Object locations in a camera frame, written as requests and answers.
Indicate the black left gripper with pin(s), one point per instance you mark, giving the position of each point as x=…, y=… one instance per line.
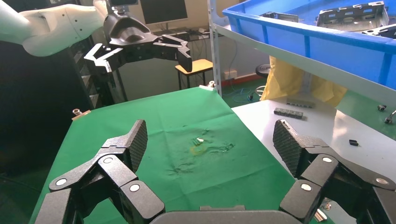
x=130, y=31

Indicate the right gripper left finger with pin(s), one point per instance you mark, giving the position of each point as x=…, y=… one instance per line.
x=139, y=145

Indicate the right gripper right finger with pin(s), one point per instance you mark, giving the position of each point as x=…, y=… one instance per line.
x=287, y=148

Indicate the sheet metal part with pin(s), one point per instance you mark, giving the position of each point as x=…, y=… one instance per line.
x=352, y=21

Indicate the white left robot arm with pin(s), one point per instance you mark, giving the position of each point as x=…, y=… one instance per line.
x=55, y=28

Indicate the grey metal connector strip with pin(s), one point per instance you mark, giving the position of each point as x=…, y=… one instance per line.
x=289, y=113
x=300, y=104

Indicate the white table sheet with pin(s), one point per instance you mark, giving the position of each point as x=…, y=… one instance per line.
x=325, y=130

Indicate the black computer monitor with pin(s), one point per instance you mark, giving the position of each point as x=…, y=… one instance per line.
x=164, y=10

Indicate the cluttered dark desk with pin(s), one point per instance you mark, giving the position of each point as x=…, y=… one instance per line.
x=191, y=32

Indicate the wooden top stool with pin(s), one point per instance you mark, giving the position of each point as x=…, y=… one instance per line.
x=198, y=65

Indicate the small white tape scrap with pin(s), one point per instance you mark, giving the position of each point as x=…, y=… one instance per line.
x=200, y=140

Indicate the black equipment rack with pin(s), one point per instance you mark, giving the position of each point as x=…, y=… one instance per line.
x=92, y=89

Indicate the silver binder clip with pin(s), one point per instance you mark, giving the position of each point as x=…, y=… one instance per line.
x=210, y=84
x=81, y=114
x=320, y=215

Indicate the small black plastic part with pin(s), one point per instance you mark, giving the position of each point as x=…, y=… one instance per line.
x=353, y=142

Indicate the yellow plastic bag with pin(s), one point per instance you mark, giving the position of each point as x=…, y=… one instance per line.
x=287, y=80

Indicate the green table cloth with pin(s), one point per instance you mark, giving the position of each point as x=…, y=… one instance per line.
x=198, y=185

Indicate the black round stool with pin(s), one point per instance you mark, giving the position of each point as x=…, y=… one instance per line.
x=263, y=69

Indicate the white metal rack shelf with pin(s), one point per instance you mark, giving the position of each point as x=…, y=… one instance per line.
x=309, y=68

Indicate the chrome stool base with casters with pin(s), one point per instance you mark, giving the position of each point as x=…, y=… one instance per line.
x=382, y=107

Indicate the blue plastic bin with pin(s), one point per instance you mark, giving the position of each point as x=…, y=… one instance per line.
x=340, y=46

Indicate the grey stamped metal part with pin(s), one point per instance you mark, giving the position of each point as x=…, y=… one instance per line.
x=284, y=17

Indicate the flat sheet metal plate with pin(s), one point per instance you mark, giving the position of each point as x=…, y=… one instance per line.
x=383, y=32

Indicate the white perforated rack post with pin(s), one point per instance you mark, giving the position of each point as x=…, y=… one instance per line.
x=215, y=55

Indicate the white wall socket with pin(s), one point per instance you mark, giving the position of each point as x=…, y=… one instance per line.
x=230, y=74

